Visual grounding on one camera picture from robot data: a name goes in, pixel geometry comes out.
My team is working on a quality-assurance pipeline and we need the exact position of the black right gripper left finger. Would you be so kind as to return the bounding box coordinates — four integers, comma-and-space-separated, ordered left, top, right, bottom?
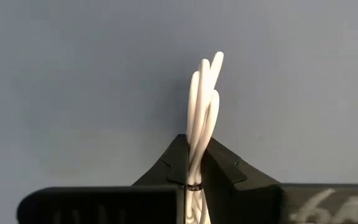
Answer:
16, 134, 188, 224

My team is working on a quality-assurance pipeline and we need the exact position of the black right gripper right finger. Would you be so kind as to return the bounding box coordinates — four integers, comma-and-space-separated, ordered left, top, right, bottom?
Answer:
201, 136, 358, 224

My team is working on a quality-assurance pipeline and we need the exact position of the white USB-C cable bundle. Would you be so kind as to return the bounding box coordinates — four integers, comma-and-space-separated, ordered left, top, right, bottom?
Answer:
183, 51, 225, 224

